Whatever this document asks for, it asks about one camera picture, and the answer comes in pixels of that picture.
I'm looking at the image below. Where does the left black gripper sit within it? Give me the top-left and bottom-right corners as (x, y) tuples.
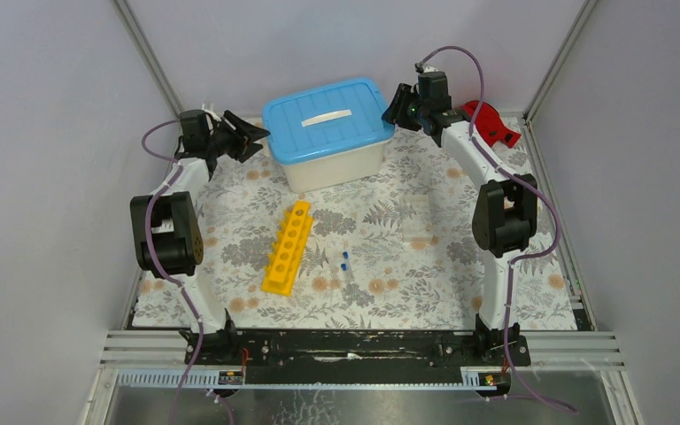
(202, 110), (267, 163)

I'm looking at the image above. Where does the blue plastic bin lid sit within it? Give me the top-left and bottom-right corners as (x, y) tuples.
(262, 77), (395, 166)

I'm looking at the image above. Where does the white plastic storage bin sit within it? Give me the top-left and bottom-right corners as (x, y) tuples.
(281, 142), (388, 193)

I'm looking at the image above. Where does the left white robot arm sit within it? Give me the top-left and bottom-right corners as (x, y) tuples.
(129, 107), (270, 364)

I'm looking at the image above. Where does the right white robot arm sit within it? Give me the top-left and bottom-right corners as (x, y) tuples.
(382, 71), (537, 365)

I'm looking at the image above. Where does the red cloth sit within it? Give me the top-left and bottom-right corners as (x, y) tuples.
(475, 102), (522, 149)

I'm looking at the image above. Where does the yellow test tube rack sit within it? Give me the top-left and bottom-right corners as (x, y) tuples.
(261, 200), (313, 297)

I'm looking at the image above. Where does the floral patterned table mat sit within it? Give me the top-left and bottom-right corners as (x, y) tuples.
(131, 114), (578, 331)

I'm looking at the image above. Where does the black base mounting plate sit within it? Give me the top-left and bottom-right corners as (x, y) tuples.
(180, 328), (531, 385)

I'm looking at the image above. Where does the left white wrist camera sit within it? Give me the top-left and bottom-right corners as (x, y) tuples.
(201, 103), (222, 123)

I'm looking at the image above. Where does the aluminium frame rail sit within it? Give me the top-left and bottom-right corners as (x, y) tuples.
(523, 331), (625, 371)

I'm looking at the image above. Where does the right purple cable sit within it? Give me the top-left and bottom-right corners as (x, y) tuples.
(414, 45), (579, 419)

